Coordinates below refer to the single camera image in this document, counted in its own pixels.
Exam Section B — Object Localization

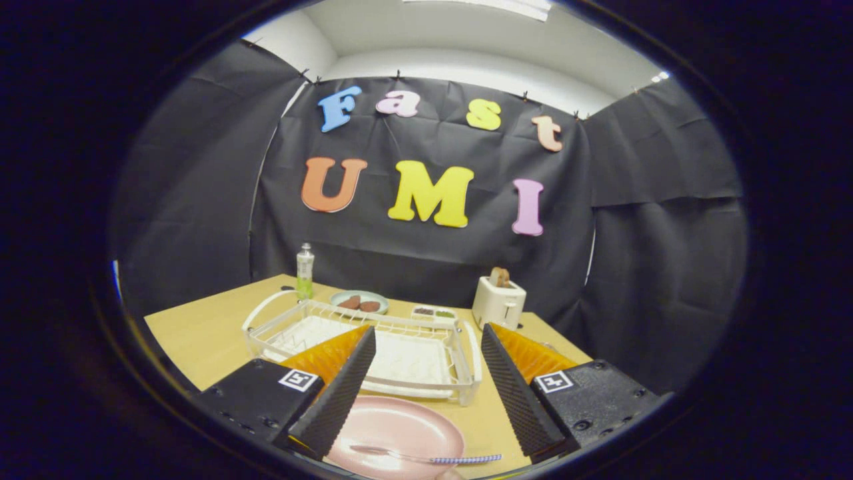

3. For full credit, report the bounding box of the cream toaster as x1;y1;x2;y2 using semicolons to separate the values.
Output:
472;276;527;331

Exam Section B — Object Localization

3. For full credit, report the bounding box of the pink plate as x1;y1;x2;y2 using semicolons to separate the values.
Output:
325;395;466;479

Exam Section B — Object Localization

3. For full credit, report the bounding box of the black backdrop cloth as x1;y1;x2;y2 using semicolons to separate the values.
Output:
110;40;750;394

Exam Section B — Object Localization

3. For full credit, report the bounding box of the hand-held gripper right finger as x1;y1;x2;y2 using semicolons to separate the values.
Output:
481;323;664;464

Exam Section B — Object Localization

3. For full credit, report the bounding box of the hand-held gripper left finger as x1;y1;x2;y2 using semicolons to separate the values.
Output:
193;325;377;461

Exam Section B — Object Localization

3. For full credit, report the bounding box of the white dish rack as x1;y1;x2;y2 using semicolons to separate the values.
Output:
242;290;483;407

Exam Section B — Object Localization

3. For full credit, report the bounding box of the spoon with blue checked handle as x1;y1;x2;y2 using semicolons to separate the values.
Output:
350;443;502;465

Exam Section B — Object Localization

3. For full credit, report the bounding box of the small pale teal plate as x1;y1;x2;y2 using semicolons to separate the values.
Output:
331;290;390;315

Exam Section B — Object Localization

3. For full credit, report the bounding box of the small white divided tray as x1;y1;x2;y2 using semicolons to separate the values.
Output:
411;305;458;323

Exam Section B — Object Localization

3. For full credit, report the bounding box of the clear bottle with green label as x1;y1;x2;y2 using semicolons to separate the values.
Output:
296;243;315;300

